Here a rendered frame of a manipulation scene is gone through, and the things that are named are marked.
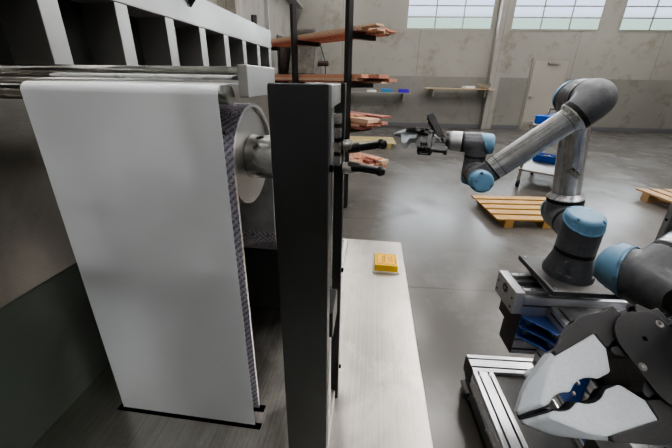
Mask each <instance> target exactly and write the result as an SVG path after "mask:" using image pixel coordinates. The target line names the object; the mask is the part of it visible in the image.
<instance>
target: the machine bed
mask: <svg viewBox="0 0 672 448"><path fill-rule="evenodd" d="M343 240H348V245H347V251H346V257H345V263H344V272H343V275H342V282H341V320H340V358H339V364H341V368H339V391H338V398H335V401H334V409H333V417H332V424H331V432H330V440H329V448H433V443H432V437H431V431H430V424H429V418H428V412H427V405H426V399H425V393H424V386H423V380H422V374H421V367H420V361H419V354H418V348H417V342H416V335H415V329H414V323H413V316H412V310H411V304H410V297H409V291H408V285H407V278H406V272H405V266H404V259H403V253H402V247H401V243H400V242H386V241H372V240H358V239H344V238H343ZM375 253H384V254H396V255H397V259H398V263H399V271H400V274H388V273H376V272H372V260H373V257H375ZM250 312H251V322H252V332H253V342H254V351H255V361H256V371H257V381H258V390H259V400H260V407H259V408H255V407H253V410H254V418H255V423H262V425H261V428H260V430H257V429H250V428H243V427H236V426H229V425H222V424H215V423H207V422H200V421H193V420H186V419H179V418H172V417H165V416H158V415H151V414H144V413H137V412H130V411H123V410H117V409H118V407H119V406H120V405H121V404H123V403H122V399H121V396H120V393H119V390H118V387H117V384H116V381H115V378H114V375H113V372H112V369H111V366H110V364H109V365H108V366H107V368H106V369H105V370H104V371H103V372H102V373H101V374H100V375H99V376H98V377H97V378H96V379H95V380H94V381H93V382H92V384H91V385H90V386H89V387H88V388H87V389H86V390H85V391H84V392H83V393H82V394H81V395H80V396H79V397H78V399H77V400H76V401H75V402H74V403H73V404H72V405H71V406H70V407H69V408H68V409H67V410H66V411H65V412H64V413H63V415H62V416H61V417H60V418H59V419H58V420H57V421H56V422H55V423H54V424H53V425H52V426H51V427H50V428H49V429H48V431H47V432H46V433H45V434H44V435H43V436H42V437H41V438H40V439H39V440H38V441H37V442H36V443H35V444H34V445H33V447H32V448H289V445H288V428H287V411H286V394H285V377H284V360H283V344H282V327H281V310H273V309H263V308H253V307H250Z"/></svg>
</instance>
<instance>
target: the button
mask: <svg viewBox="0 0 672 448"><path fill-rule="evenodd" d="M374 270H375V271H387V272H398V261H397V255H396V254H384V253H375V257H374Z"/></svg>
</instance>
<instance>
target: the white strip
mask: <svg viewBox="0 0 672 448"><path fill-rule="evenodd" d="M226 85H227V84H180V83H128V82H75V81H24V82H20V81H0V99H23V100H24V103H25V106H26V109H27V112H28V115H29V118H30V121H31V124H32V127H33V130H34V133H35V137H36V140H37V143H38V146H39V149H40V152H41V155H42V158H43V161H44V164H45V167H46V170H47V173H48V176H49V179H50V182H51V185H52V189H53V192H54V195H55V198H56V201H57V204H58V207H59V210H60V213H61V216H62V219H63V222H64V225H65V228H66V231H67V234H68V237H69V240H70V244H71V247H72V250H73V253H74V256H75V259H76V262H77V265H78V268H79V271H80V274H81V277H82V280H83V283H84V286H85V289H86V292H87V296H88V299H89V302H90V305H91V308H92V311H93V314H94V317H95V320H96V323H97V326H98V329H99V332H100V335H101V338H102V341H103V344H104V347H105V351H106V354H107V357H108V360H109V363H110V366H111V369H112V372H113V375H114V378H115V381H116V384H117V387H118V390H119V393H120V396H121V399H122V403H123V404H121V405H120V406H119V407H118V409H117V410H123V411H130V412H137V413H144V414H151V415H158V416H165V417H172V418H179V419H186V420H193V421H200V422H207V423H215V424H222V425H229V426H236V427H243V428H250V429H257V430H260V428H261V425H262V423H255V418H254V410H253V401H252V392H251V383H250V374H249V366H248V357H247V348H246V339H245V331H244V322H243V313H242V304H241V296H240V287H239V278H238V269H237V260H236V252H235V243H234V234H233V225H232V217H231V208H230V199H229V190H228V181H227V173H226V164H225V155H224V146H223V138H222V129H221V120H220V111H219V104H223V105H232V104H233V103H234V100H235V94H234V90H233V88H232V86H226Z"/></svg>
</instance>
